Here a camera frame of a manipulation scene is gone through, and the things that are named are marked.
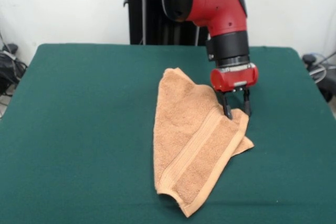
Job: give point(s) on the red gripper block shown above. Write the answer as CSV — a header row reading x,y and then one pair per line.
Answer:
x,y
233,78

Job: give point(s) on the tan terry towel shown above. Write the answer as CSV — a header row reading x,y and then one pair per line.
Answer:
x,y
189,134

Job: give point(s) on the dark green table cloth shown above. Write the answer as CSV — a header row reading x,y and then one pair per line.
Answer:
x,y
78,129

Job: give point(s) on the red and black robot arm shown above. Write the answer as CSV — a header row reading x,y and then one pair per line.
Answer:
x,y
215,3

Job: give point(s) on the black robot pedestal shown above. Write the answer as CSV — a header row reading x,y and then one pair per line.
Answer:
x,y
147,19

